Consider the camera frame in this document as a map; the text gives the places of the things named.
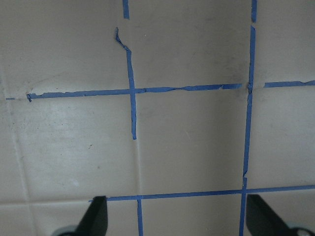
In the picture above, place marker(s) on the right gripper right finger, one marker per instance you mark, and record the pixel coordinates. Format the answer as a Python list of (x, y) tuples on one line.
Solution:
[(261, 220)]

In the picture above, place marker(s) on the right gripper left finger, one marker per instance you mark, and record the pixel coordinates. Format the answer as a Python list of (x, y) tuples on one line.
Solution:
[(95, 220)]

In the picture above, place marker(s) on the brown paper table cover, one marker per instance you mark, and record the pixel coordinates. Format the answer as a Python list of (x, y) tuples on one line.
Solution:
[(175, 110)]

